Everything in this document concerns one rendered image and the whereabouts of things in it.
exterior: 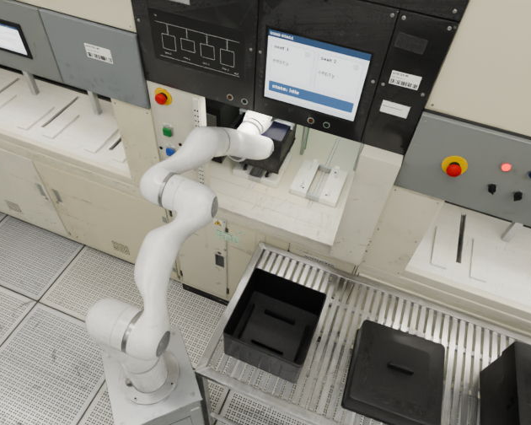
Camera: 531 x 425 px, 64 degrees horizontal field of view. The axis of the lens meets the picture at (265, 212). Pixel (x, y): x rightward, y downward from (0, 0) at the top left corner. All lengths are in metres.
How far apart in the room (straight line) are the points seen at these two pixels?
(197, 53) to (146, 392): 1.09
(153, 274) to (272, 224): 0.71
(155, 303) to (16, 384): 1.51
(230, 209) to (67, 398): 1.27
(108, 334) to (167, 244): 0.28
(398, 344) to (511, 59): 0.94
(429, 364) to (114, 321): 1.01
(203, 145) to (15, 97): 1.61
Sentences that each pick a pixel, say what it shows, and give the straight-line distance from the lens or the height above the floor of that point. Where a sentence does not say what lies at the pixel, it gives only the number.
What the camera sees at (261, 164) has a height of 0.99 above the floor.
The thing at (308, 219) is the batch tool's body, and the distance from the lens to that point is 1.78.
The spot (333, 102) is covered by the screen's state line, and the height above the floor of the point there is 1.51.
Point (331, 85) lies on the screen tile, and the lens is 1.24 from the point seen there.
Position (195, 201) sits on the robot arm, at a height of 1.39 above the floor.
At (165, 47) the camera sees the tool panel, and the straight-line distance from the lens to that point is 1.43.
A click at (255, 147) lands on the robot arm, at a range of 1.43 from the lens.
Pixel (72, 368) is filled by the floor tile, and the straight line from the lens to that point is 2.51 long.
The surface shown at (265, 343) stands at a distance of 1.59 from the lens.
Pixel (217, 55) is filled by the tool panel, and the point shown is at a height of 1.56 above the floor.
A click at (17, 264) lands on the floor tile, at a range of 2.96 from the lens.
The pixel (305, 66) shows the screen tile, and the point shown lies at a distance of 1.24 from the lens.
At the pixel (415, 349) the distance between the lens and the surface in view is 1.59.
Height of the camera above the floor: 2.23
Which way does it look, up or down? 50 degrees down
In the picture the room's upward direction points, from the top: 5 degrees clockwise
